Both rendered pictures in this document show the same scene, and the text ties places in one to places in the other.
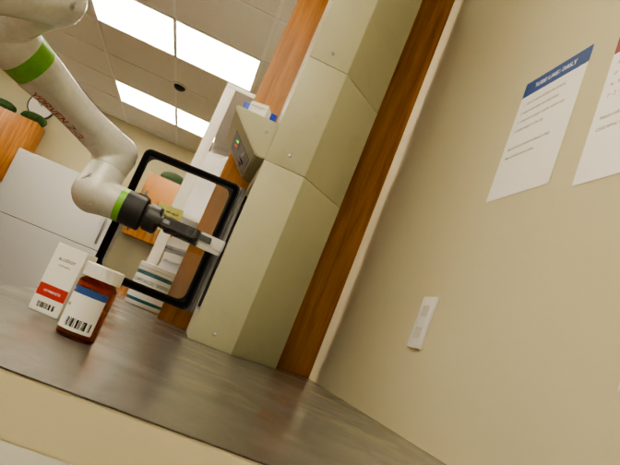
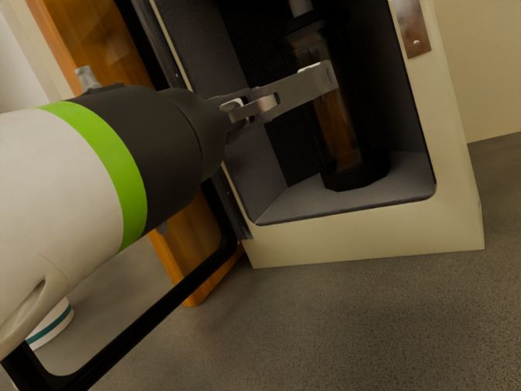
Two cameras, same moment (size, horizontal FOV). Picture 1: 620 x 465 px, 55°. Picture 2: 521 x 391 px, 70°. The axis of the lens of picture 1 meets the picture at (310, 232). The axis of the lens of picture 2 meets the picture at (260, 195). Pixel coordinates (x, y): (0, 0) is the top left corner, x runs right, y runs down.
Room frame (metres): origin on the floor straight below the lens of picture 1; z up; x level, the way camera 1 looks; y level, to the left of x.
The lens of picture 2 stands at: (1.34, 0.57, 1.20)
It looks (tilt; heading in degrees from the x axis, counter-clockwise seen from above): 15 degrees down; 314
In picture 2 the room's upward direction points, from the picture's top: 23 degrees counter-clockwise
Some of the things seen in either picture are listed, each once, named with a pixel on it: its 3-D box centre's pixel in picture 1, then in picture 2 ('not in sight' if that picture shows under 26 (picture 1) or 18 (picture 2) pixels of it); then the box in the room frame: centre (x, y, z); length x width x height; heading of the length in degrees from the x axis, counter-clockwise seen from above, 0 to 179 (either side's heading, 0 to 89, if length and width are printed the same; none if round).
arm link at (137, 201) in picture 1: (136, 209); (122, 157); (1.56, 0.45, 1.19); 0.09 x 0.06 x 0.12; 8
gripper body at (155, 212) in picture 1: (161, 222); (194, 132); (1.57, 0.37, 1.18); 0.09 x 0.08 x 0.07; 98
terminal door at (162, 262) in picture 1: (166, 228); (84, 164); (1.73, 0.39, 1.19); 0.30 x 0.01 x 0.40; 91
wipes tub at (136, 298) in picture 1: (150, 287); not in sight; (2.11, 0.44, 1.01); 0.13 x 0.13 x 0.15
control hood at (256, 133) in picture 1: (244, 147); not in sight; (1.58, 0.26, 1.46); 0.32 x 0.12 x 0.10; 9
